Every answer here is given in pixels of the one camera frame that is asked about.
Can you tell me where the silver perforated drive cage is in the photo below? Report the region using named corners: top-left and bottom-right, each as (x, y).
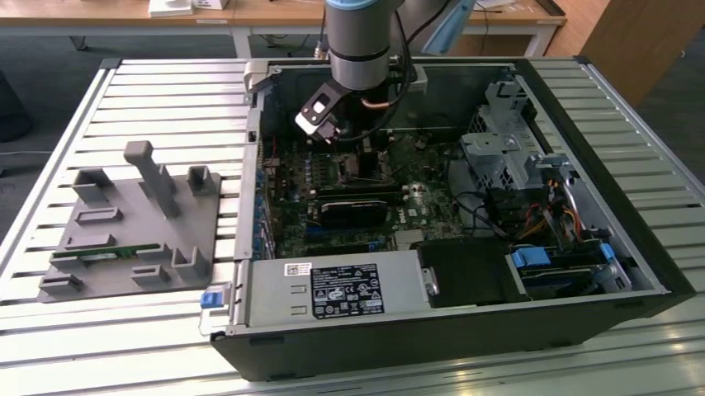
top-left (457, 80), bottom-right (556, 193)

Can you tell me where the blue case latch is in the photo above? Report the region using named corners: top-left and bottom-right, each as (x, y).
top-left (201, 288), bottom-right (231, 310)

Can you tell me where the grey power supply unit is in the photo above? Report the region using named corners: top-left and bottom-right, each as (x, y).
top-left (242, 258), bottom-right (432, 329)

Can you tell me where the green motherboard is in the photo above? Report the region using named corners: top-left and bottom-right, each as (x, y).
top-left (255, 131), bottom-right (481, 260)

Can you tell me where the coloured power wire bundle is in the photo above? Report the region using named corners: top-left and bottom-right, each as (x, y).
top-left (517, 200), bottom-right (587, 240)

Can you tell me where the wooden cabinet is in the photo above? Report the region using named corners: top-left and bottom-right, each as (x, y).
top-left (545, 0), bottom-right (705, 108)

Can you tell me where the green RAM stick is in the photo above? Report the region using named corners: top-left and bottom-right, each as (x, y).
top-left (50, 243), bottom-right (167, 265)

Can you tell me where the CPU socket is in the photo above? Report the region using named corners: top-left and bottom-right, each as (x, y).
top-left (337, 151), bottom-right (396, 186)

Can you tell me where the black open PC case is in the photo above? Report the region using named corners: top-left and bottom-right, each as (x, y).
top-left (209, 56), bottom-right (696, 383)

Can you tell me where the grey parts rack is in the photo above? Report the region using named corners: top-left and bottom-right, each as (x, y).
top-left (35, 139), bottom-right (223, 305)

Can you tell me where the wooden desk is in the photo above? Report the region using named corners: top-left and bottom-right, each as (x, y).
top-left (0, 0), bottom-right (569, 59)

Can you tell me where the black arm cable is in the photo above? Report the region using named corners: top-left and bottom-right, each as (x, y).
top-left (336, 0), bottom-right (469, 144)

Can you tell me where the black plastic fan shroud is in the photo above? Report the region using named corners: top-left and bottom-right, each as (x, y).
top-left (416, 238), bottom-right (533, 309)

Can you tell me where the small silver heat sink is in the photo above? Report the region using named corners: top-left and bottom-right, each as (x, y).
top-left (394, 229), bottom-right (426, 250)

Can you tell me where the hard disk in blue carrier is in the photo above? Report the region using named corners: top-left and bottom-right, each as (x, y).
top-left (509, 243), bottom-right (608, 299)

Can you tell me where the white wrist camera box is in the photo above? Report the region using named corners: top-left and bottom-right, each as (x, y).
top-left (294, 80), bottom-right (354, 145)

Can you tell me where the black graphics card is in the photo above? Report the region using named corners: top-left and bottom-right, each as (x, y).
top-left (318, 199), bottom-right (392, 229)

